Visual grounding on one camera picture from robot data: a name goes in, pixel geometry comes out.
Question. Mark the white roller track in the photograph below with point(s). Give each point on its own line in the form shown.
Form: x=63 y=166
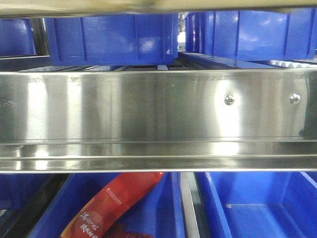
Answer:
x=292 y=64

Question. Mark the blue bin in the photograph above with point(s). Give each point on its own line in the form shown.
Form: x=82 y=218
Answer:
x=134 y=39
x=260 y=204
x=16 y=37
x=253 y=35
x=159 y=214
x=17 y=189

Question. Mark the blue bin lower middle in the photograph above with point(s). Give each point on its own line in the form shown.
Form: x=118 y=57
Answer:
x=159 y=214

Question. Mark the metal shelf divider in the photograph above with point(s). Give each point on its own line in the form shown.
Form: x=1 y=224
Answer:
x=193 y=208

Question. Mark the rail screw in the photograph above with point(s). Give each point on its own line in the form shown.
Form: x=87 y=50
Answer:
x=229 y=99
x=294 y=98

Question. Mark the blue bin upper left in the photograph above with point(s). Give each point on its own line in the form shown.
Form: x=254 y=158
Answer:
x=16 y=37

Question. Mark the blue bin lower left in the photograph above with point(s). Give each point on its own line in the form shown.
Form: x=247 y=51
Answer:
x=17 y=189

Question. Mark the stainless steel shelf rail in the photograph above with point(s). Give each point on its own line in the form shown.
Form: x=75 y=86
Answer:
x=120 y=121

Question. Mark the right rail screw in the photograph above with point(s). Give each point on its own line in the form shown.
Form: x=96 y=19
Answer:
x=294 y=98

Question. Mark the left rail screw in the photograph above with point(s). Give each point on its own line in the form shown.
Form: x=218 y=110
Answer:
x=229 y=99

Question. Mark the blue bin lower right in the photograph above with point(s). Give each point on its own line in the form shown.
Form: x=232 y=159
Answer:
x=260 y=204

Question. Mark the blue bin upper middle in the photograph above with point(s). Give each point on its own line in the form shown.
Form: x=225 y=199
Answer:
x=134 y=39

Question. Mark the brown cardboard carton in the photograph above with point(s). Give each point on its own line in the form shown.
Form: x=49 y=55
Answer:
x=74 y=8

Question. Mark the red snack bag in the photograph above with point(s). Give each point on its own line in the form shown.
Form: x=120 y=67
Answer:
x=110 y=203

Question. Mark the blue bin upper right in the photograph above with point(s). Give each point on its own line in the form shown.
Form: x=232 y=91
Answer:
x=253 y=35

